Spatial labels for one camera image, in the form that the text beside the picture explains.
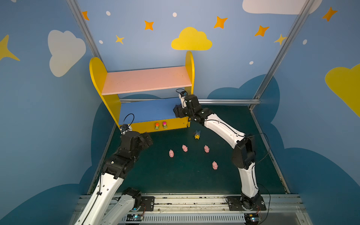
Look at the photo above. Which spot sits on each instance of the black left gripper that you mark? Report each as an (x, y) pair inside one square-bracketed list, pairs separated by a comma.
[(146, 139)]

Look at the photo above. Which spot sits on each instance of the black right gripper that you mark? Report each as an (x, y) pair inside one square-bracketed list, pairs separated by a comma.
[(178, 112)]

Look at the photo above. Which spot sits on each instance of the blue yellow toy figure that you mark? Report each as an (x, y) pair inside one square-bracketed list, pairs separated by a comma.
[(197, 134)]

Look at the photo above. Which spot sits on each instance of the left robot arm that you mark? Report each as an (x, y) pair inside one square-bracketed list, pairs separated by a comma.
[(112, 177)]

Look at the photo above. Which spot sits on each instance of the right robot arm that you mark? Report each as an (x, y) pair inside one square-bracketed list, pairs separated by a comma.
[(244, 151)]

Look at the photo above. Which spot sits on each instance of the yellow toy shelf unit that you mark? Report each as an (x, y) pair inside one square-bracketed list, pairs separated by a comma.
[(142, 116)]

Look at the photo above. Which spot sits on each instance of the left circuit board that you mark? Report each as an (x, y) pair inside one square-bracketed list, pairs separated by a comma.
[(134, 218)]

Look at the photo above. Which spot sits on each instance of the circuit board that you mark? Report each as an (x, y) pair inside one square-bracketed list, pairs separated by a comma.
[(251, 219), (134, 218)]

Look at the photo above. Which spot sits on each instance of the right circuit board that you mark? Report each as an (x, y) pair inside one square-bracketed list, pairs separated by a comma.
[(251, 219)]

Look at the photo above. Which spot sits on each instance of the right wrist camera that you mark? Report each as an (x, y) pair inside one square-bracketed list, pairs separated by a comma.
[(182, 96)]

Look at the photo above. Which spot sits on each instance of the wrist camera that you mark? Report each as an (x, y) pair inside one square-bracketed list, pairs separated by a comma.
[(182, 96), (125, 128)]

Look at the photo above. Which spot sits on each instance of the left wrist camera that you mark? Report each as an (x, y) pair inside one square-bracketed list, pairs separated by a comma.
[(125, 128)]

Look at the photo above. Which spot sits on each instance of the rear aluminium frame bar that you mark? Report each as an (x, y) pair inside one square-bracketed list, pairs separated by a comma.
[(239, 102)]

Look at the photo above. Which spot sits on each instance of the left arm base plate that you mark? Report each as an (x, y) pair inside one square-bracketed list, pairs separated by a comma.
[(147, 204)]

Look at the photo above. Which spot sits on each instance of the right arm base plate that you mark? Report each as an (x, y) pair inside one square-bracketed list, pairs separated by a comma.
[(236, 204)]

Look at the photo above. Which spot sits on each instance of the left aluminium frame post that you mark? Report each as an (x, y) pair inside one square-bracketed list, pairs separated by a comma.
[(81, 21)]

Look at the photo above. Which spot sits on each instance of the aluminium frame post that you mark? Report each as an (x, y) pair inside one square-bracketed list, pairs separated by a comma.
[(81, 21), (291, 36)]

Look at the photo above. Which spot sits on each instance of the aluminium front rail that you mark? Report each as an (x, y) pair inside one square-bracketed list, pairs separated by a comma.
[(210, 209)]

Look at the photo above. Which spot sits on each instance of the right aluminium frame post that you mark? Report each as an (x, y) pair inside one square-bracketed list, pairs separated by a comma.
[(291, 36)]

